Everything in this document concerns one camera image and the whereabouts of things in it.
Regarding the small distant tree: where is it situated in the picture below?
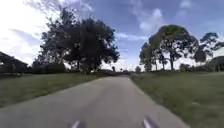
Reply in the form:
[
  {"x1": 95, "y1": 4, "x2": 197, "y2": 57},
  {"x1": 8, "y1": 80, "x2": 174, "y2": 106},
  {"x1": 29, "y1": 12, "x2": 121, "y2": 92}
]
[{"x1": 134, "y1": 65, "x2": 142, "y2": 74}]

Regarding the group of tall pine trees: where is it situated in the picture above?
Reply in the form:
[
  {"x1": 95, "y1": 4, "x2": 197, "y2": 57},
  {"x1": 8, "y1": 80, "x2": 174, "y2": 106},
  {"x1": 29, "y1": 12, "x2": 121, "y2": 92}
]
[{"x1": 138, "y1": 24, "x2": 224, "y2": 73}]

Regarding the grass field beside pines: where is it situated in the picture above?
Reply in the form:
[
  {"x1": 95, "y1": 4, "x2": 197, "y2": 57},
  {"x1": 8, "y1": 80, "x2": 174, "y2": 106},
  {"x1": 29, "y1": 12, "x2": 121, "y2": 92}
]
[{"x1": 129, "y1": 70, "x2": 224, "y2": 128}]

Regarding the dark roofed shelter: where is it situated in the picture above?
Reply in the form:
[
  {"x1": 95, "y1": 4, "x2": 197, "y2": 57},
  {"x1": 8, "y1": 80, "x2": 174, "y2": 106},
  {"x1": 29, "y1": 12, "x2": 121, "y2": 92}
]
[{"x1": 0, "y1": 50, "x2": 30, "y2": 76}]

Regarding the grass field beside shelter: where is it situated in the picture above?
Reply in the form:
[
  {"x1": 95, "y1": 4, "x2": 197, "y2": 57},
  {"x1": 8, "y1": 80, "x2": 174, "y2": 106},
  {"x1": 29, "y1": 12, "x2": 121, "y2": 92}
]
[{"x1": 0, "y1": 72, "x2": 111, "y2": 109}]

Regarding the dark low hedge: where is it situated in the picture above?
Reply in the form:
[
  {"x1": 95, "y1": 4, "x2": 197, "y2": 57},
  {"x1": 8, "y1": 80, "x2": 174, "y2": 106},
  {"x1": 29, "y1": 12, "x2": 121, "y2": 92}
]
[{"x1": 19, "y1": 63, "x2": 81, "y2": 75}]

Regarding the grey paved path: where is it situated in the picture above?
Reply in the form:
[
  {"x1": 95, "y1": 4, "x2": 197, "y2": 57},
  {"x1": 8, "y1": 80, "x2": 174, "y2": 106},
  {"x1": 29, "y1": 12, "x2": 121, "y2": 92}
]
[{"x1": 0, "y1": 75, "x2": 191, "y2": 128}]

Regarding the large dark broad tree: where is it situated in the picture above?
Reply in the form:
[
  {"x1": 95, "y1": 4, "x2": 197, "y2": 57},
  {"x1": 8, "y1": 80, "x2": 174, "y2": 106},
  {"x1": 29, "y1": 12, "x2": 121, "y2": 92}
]
[{"x1": 32, "y1": 6, "x2": 121, "y2": 74}]

